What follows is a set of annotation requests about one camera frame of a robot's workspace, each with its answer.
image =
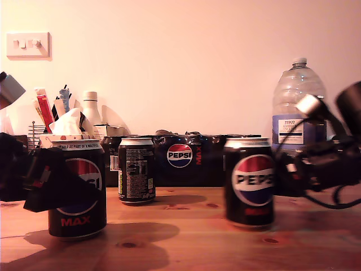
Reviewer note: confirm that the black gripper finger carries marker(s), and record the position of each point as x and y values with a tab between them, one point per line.
290	180
56	186

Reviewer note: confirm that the black Pepsi Max can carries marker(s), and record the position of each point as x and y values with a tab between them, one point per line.
93	220
248	180
135	169

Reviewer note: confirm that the shrink-wrapped Pepsi Max can pack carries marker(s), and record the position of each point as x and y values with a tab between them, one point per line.
208	169

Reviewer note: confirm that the white paper tissue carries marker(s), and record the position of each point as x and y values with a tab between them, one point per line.
67	121

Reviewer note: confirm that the white black-striped packet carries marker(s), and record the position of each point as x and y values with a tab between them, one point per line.
59	110

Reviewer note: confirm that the white cardboard box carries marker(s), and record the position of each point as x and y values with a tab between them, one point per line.
110	130

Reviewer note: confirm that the white bottle with cap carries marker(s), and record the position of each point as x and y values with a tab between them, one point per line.
90	110

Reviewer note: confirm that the blue patterned packet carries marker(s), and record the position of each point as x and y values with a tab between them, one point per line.
65	98

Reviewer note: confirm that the large clear water bottle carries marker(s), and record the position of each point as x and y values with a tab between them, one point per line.
299	84

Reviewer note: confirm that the pale grey wrist camera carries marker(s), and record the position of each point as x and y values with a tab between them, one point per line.
12	89
308	104

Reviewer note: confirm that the white wall switch plate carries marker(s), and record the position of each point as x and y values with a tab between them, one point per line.
28	46

